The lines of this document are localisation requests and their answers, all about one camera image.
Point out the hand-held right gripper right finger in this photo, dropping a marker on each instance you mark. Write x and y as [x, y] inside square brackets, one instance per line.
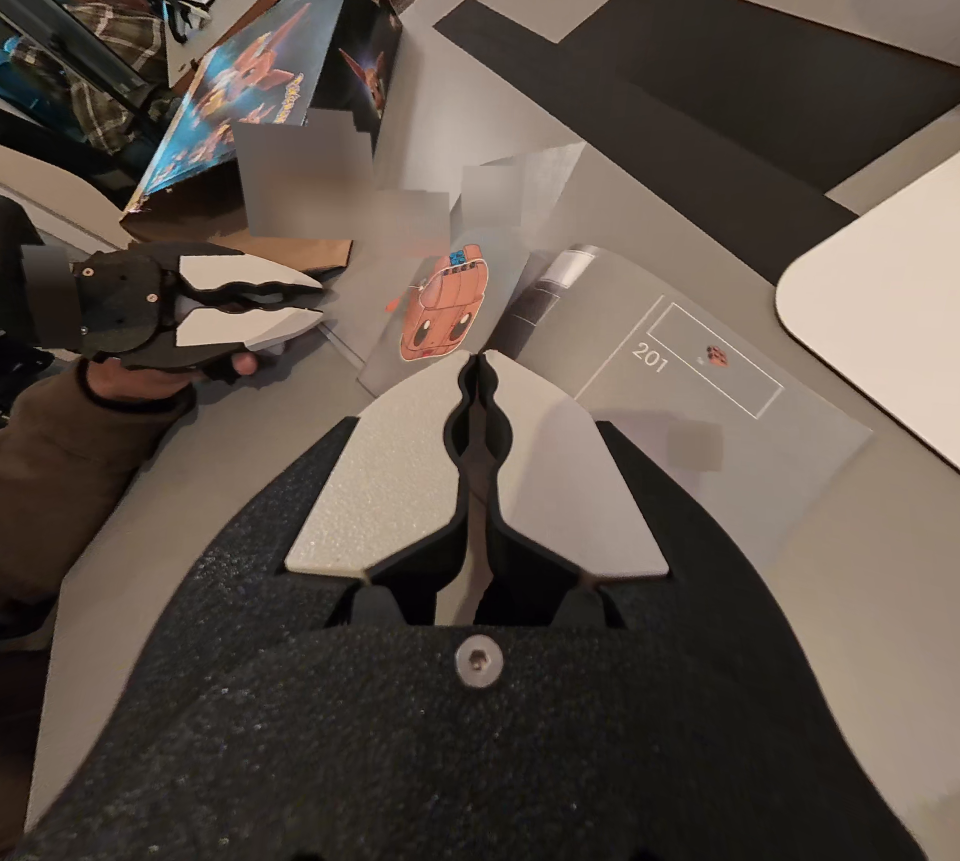
[577, 486]

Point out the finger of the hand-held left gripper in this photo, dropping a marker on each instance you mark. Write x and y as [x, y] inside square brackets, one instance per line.
[225, 330]
[232, 272]

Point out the person's left forearm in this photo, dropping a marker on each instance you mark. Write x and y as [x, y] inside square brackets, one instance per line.
[67, 471]

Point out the white desk stand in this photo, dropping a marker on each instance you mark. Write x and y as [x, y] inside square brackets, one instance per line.
[885, 306]

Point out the printed cardboard lego box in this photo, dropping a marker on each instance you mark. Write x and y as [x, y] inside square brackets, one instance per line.
[247, 88]

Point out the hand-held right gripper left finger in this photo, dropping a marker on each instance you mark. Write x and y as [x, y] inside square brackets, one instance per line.
[375, 486]

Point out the person's left hand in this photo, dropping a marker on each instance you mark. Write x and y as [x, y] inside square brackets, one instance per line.
[246, 364]

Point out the grey instruction booklet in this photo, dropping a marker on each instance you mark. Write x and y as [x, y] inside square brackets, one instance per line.
[697, 381]

